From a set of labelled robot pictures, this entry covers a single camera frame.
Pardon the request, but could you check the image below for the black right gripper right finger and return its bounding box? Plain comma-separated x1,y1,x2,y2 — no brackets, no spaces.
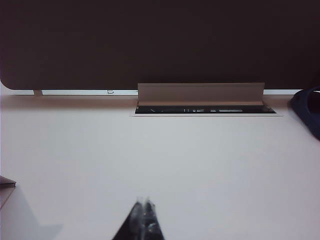
143,196,166,240

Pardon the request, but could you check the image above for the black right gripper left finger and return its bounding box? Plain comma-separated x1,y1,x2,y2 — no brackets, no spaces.
111,196,145,240

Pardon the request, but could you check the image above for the square mirror with white frame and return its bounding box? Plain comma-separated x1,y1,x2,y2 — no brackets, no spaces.
0,175,17,210

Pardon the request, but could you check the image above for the wide brown desk partition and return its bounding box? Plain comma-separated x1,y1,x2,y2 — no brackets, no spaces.
0,0,320,91

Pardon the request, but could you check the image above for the dark blue round object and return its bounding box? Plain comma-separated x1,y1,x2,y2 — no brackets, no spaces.
289,85,320,141

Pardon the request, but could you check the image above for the beige cable tray flip lid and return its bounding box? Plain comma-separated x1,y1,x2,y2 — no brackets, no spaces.
137,82,265,107

